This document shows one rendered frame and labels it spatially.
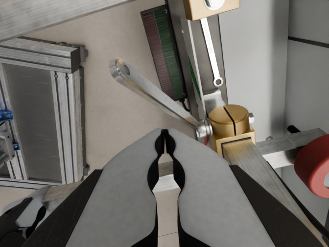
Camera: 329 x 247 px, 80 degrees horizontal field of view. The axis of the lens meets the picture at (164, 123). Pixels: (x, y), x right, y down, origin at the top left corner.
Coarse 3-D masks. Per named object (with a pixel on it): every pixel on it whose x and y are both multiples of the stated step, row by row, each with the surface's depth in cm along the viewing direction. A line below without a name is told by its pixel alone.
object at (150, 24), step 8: (144, 16) 33; (152, 16) 33; (144, 24) 33; (152, 24) 33; (152, 32) 34; (152, 40) 34; (152, 48) 35; (160, 48) 35; (160, 56) 36; (160, 64) 36; (160, 72) 37; (160, 80) 38; (168, 80) 38; (168, 88) 39; (168, 96) 40
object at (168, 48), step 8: (160, 16) 33; (160, 24) 33; (160, 32) 34; (168, 32) 34; (168, 40) 34; (168, 48) 35; (168, 56) 36; (168, 64) 37; (176, 64) 37; (176, 72) 37; (176, 80) 38; (176, 88) 39; (176, 96) 40
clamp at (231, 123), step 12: (216, 108) 27; (228, 108) 27; (240, 108) 26; (216, 120) 25; (228, 120) 24; (240, 120) 24; (252, 120) 26; (216, 132) 25; (228, 132) 24; (240, 132) 24; (252, 132) 24; (216, 144) 25
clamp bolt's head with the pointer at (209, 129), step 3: (207, 120) 26; (207, 123) 26; (210, 123) 26; (207, 126) 26; (210, 126) 25; (207, 129) 26; (210, 129) 26; (207, 132) 26; (210, 132) 26; (198, 135) 26; (204, 138) 36; (207, 138) 31; (204, 141) 37; (207, 141) 34
